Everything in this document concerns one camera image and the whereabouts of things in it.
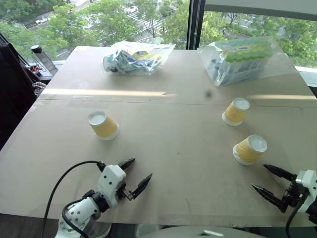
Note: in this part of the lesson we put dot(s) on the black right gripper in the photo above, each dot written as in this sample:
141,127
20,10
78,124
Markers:
294,192

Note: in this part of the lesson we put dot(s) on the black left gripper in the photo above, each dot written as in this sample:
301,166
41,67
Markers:
121,192

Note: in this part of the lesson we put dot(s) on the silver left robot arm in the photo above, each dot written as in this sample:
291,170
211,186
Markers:
81,215

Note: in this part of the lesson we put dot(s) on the yellow ribbed paper cup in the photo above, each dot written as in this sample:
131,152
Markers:
235,111
104,125
248,151

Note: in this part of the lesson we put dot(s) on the clear bag of blue packets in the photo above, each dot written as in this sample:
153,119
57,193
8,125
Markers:
138,58

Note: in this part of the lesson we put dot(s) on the clear plastic bag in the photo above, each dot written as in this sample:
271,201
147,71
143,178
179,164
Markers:
280,62

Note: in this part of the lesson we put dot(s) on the pack of green-capped tubes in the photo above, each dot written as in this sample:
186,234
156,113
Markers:
237,58

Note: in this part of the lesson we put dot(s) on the dark fabric chair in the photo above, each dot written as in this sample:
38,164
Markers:
15,94

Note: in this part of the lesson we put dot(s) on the clear water bottle black cap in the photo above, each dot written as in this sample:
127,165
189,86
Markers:
44,59

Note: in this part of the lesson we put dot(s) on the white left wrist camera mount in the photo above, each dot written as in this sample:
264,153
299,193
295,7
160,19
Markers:
110,180

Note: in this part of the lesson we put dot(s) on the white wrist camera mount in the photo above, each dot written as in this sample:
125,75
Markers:
308,186
110,180

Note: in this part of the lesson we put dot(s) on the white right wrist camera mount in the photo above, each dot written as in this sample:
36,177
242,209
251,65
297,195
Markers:
308,186

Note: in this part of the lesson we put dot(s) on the black window frame post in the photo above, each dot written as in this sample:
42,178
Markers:
195,22

